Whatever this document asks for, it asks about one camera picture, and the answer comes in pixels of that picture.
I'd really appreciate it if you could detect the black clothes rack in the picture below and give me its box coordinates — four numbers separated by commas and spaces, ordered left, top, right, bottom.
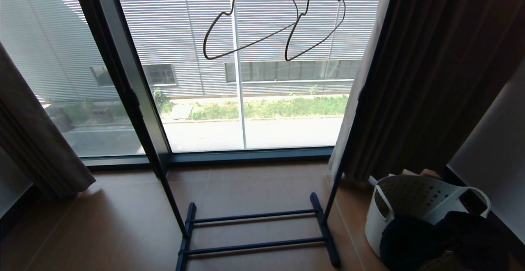
72, 0, 397, 271

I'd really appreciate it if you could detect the black garment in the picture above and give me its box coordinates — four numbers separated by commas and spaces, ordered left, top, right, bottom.
379, 215, 445, 271
435, 211, 511, 271

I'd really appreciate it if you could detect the white laundry basket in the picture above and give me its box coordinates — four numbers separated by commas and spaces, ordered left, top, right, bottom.
364, 175, 491, 259

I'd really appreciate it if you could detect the window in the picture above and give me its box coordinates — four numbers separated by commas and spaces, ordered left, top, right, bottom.
0, 0, 389, 171

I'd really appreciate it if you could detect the pink clothes hanger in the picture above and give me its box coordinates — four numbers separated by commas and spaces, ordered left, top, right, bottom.
203, 0, 299, 61
284, 0, 346, 62

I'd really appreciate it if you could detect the brown curtain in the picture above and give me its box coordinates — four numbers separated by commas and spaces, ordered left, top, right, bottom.
0, 43, 97, 200
328, 0, 525, 183

